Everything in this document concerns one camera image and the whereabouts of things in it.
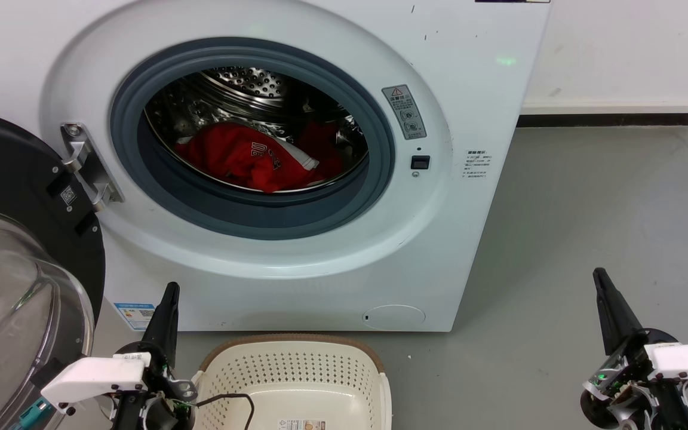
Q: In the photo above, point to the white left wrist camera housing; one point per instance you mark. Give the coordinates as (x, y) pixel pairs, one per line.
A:
(93, 377)

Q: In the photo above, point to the red basketball jersey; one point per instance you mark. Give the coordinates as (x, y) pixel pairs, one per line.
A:
(236, 158)

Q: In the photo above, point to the red basketball shorts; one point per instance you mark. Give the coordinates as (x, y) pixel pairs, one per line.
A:
(326, 146)

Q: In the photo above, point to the grey rubber door gasket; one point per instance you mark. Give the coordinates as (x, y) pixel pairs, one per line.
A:
(260, 218)

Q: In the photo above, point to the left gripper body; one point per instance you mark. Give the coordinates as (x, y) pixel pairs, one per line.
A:
(162, 406)

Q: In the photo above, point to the metal door hinge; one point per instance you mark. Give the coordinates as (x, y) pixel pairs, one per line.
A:
(84, 158)

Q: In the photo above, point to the QR code sticker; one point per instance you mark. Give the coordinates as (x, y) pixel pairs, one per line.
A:
(68, 194)

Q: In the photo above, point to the cream perforated laundry basket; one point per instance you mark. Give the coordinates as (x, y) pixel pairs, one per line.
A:
(296, 382)

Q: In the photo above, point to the stainless steel washing machine drum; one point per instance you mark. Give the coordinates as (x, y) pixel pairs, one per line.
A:
(248, 83)

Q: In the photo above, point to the white wall ledge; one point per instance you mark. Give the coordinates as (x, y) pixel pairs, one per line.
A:
(613, 107)

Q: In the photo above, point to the grey warning sticker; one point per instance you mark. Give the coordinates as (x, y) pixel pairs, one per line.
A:
(404, 113)

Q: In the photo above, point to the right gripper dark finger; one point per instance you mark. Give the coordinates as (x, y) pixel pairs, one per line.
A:
(616, 313)

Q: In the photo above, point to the teal connector plug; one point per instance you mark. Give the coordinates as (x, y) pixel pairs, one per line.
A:
(33, 413)

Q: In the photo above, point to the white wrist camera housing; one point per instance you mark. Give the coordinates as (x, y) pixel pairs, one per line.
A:
(93, 377)
(687, 361)

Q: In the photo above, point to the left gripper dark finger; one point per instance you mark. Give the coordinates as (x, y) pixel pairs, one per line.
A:
(165, 325)

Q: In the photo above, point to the black washer door with glass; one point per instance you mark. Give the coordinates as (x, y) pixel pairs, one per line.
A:
(9, 173)

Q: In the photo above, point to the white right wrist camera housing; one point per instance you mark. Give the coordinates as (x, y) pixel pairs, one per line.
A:
(687, 361)

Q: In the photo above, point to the black baseboard strip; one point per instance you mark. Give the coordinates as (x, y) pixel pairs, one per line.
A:
(607, 119)

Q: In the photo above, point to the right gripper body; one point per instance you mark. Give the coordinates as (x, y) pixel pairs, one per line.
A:
(624, 391)

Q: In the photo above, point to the black door latch socket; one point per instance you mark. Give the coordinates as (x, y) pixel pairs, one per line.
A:
(420, 162)

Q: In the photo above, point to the round white filter cover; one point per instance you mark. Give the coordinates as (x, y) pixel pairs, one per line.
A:
(395, 316)

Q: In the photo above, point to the white front-load washing machine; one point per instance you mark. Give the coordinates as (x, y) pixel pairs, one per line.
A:
(469, 239)

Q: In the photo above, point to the blue energy label sticker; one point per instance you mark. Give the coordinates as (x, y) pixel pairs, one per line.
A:
(135, 315)

